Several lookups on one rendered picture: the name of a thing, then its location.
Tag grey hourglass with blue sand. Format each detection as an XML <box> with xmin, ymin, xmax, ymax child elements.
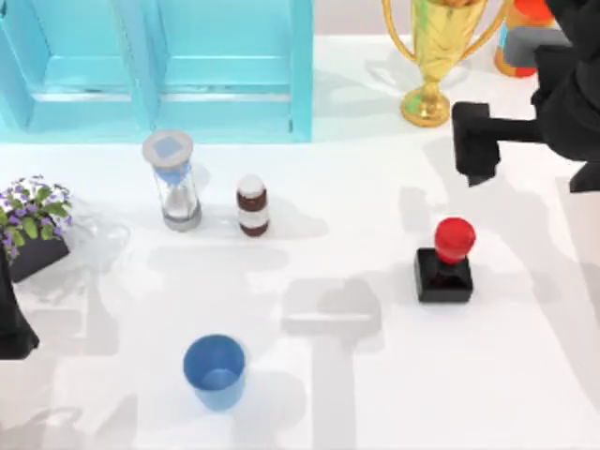
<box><xmin>142</xmin><ymin>128</ymin><xmax>204</xmax><ymax>233</ymax></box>

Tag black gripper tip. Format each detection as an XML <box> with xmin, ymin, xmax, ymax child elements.
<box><xmin>0</xmin><ymin>251</ymin><xmax>41</xmax><ymax>362</ymax></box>

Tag purple flowers in black pot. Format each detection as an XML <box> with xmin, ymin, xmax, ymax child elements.
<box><xmin>0</xmin><ymin>174</ymin><xmax>77</xmax><ymax>284</ymax></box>

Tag light blue rack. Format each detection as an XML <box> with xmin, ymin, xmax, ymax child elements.
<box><xmin>0</xmin><ymin>0</ymin><xmax>314</xmax><ymax>144</ymax></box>

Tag red and black stamp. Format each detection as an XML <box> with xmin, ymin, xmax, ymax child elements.
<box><xmin>414</xmin><ymin>216</ymin><xmax>475</xmax><ymax>306</ymax></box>

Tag brown bottle with white cap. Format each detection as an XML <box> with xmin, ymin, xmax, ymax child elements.
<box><xmin>235</xmin><ymin>173</ymin><xmax>271</xmax><ymax>238</ymax></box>

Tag blue cup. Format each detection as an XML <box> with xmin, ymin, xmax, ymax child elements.
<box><xmin>182</xmin><ymin>333</ymin><xmax>248</xmax><ymax>413</ymax></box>

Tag gold trophy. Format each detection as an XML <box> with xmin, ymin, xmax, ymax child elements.
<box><xmin>382</xmin><ymin>0</ymin><xmax>515</xmax><ymax>128</ymax></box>

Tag orange and red can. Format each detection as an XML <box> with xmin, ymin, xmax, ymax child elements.
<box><xmin>493</xmin><ymin>0</ymin><xmax>557</xmax><ymax>78</ymax></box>

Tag pale grey rounded box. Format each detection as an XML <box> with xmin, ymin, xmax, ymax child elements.
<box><xmin>504</xmin><ymin>26</ymin><xmax>574</xmax><ymax>68</ymax></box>

